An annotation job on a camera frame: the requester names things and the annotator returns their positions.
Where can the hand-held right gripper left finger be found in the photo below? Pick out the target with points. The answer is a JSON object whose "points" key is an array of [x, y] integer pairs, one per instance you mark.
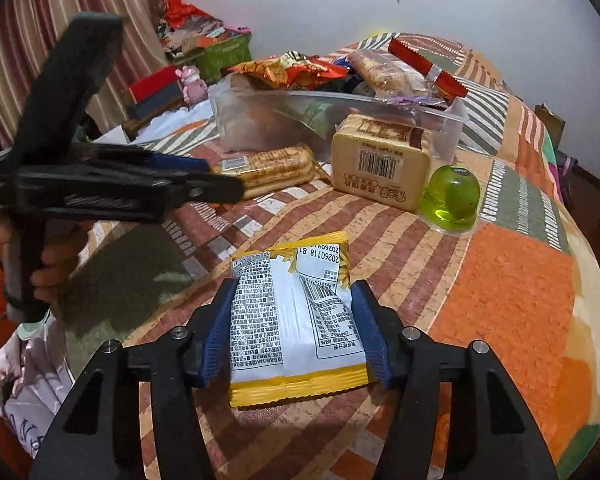
{"points": [[219, 340]]}

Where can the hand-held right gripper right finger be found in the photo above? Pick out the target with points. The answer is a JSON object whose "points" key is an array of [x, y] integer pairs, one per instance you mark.
{"points": [[372, 332]]}

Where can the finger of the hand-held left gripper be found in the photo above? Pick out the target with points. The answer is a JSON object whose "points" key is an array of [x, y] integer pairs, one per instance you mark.
{"points": [[210, 191], [180, 164]]}

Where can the long clear cracker packet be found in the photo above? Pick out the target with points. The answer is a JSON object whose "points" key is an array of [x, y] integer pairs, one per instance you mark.
{"points": [[275, 167]]}

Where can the yellow white snack packet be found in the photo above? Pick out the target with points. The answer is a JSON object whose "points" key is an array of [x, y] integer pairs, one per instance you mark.
{"points": [[290, 320]]}

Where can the clear plastic container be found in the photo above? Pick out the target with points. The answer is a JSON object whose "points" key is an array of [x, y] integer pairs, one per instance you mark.
{"points": [[260, 120]]}

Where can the orange snack bag black label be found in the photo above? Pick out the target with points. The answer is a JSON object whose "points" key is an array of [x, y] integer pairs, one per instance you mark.
{"points": [[257, 72]]}

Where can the green jelly cup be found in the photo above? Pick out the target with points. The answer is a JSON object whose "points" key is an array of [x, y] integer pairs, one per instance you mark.
{"points": [[452, 195]]}

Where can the tan biscuit package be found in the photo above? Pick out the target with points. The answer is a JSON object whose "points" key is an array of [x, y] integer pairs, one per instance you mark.
{"points": [[380, 170]]}

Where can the person's left hand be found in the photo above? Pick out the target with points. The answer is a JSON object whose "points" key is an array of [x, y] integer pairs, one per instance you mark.
{"points": [[62, 260]]}

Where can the dark flat box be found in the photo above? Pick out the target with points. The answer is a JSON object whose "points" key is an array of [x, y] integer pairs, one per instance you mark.
{"points": [[157, 102]]}

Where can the pink plush toy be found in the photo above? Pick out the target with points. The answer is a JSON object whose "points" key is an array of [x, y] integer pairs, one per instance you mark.
{"points": [[192, 82]]}

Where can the red flat box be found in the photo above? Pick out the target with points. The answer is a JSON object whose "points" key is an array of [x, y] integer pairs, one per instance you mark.
{"points": [[155, 82]]}

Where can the green patterned box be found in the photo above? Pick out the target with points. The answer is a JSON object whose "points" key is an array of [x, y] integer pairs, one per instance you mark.
{"points": [[225, 60]]}

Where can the paper clutter pile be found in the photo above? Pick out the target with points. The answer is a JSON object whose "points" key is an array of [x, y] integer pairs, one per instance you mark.
{"points": [[195, 35]]}

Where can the green snack packet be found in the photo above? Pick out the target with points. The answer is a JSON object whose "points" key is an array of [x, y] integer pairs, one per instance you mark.
{"points": [[320, 115]]}

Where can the striped patchwork blanket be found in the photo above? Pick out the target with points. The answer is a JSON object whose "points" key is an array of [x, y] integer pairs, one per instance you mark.
{"points": [[505, 285]]}

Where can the red plastic bag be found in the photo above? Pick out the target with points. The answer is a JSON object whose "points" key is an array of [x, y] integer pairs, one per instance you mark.
{"points": [[180, 7]]}

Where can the red snack bag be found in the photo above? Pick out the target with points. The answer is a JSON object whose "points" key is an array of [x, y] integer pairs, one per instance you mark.
{"points": [[320, 74]]}

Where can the printed white cloth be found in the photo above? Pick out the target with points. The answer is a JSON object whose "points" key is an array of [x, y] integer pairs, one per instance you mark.
{"points": [[25, 390]]}

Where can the clear bread packet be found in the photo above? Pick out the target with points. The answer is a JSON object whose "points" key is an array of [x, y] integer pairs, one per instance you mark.
{"points": [[385, 72]]}

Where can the purple snack packet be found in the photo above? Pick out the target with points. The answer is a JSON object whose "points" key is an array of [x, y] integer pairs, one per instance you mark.
{"points": [[415, 101]]}

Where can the purple cloth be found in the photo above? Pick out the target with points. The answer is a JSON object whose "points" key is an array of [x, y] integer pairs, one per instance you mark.
{"points": [[566, 175]]}

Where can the long red snack packet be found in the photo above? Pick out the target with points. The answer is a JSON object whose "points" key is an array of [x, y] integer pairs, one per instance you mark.
{"points": [[430, 67]]}

